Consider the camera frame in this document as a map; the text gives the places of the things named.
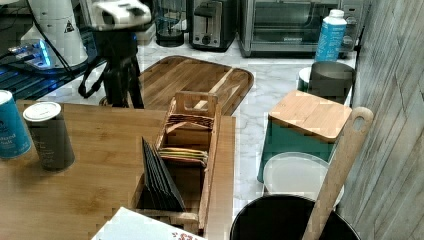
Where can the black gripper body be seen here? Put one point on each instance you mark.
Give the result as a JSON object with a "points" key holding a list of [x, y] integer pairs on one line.
{"points": [[121, 74]]}

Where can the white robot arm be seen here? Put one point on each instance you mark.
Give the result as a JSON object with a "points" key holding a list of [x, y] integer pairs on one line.
{"points": [[113, 24]]}

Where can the dark wooden cutting board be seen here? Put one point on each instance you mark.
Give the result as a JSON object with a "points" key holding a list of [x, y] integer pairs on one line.
{"points": [[177, 73]]}

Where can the black french press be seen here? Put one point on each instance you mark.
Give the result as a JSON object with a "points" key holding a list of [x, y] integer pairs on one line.
{"points": [[169, 30]]}

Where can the black two-slot toaster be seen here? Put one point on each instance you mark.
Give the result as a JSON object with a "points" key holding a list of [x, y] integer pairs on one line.
{"points": [[211, 24]]}

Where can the grey pepper shaker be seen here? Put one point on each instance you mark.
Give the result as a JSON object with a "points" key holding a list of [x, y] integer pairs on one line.
{"points": [[49, 133]]}

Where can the blue salt shaker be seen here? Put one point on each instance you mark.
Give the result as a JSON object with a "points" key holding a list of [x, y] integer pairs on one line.
{"points": [[14, 140]]}

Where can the silver toaster oven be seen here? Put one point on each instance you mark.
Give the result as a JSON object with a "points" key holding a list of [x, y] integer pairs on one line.
{"points": [[292, 27]]}

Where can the wooden tea bag organizer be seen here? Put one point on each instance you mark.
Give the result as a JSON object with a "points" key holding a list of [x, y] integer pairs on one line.
{"points": [[179, 165]]}

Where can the cinnamon cereal box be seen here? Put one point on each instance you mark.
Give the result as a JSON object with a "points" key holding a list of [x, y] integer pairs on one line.
{"points": [[129, 225]]}

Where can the white round lid container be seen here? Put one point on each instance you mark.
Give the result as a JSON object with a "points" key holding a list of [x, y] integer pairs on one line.
{"points": [[303, 79]]}

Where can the teal canister bamboo lid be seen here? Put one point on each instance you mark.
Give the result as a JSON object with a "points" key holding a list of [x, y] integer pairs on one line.
{"points": [[302, 122]]}

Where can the dark metal cup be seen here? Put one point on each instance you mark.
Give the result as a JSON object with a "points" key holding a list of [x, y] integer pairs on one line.
{"points": [[331, 80]]}

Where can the clear jar white lid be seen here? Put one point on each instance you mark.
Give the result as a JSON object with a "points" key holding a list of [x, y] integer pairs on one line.
{"points": [[295, 173]]}

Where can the blue bottle white cap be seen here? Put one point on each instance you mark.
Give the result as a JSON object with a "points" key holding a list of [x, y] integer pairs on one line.
{"points": [[331, 36]]}

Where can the black utensil crock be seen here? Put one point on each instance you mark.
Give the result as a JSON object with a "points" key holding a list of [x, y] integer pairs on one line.
{"points": [[285, 217]]}

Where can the wooden spatula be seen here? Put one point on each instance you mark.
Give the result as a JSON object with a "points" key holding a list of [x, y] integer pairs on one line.
{"points": [[350, 143]]}

